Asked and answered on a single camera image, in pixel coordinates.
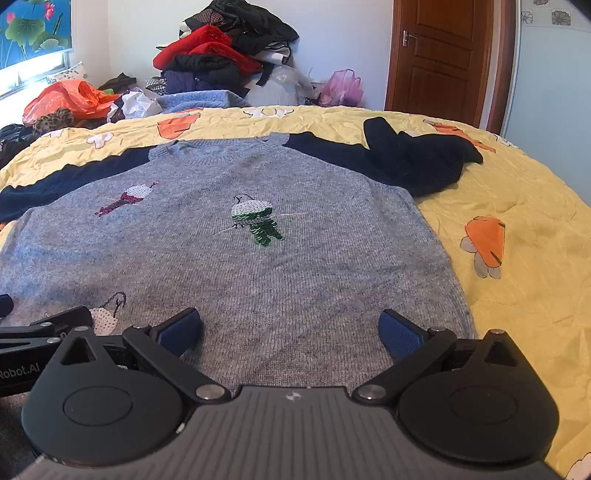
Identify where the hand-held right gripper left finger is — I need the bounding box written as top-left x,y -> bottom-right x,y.
56,307 -> 232,407

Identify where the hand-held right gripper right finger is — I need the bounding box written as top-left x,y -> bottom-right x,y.
351,309 -> 533,407

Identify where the grey sweater with navy sleeves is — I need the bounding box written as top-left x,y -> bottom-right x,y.
0,116 -> 485,393

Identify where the pile of clothes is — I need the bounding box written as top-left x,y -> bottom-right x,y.
152,0 -> 301,95

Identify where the yellow carrot print blanket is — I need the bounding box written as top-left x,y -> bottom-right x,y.
0,105 -> 591,480

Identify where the dark cloth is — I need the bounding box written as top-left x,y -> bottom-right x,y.
0,122 -> 38,169

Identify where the leopard print cloth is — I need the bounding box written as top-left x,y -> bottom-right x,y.
30,108 -> 77,137

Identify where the orange plastic bag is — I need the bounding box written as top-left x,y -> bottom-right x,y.
22,79 -> 122,126

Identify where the white crumpled paper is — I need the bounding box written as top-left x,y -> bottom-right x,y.
107,90 -> 163,123

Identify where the light blue knit cloth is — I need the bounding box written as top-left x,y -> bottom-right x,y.
154,89 -> 250,115

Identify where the window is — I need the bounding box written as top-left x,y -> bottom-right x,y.
0,48 -> 75,100

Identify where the floral print pillow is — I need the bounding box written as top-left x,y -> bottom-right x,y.
44,61 -> 88,86

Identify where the pink plastic bag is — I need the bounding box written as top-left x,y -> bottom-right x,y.
318,69 -> 365,108

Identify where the clear plastic bag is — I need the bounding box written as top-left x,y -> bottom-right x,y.
247,65 -> 319,108

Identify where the brown wooden door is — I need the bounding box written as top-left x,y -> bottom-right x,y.
384,0 -> 517,134

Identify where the pale wardrobe door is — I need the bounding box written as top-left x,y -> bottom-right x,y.
501,0 -> 591,206

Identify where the lotus flower wall poster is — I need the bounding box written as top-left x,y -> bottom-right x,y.
0,0 -> 74,70

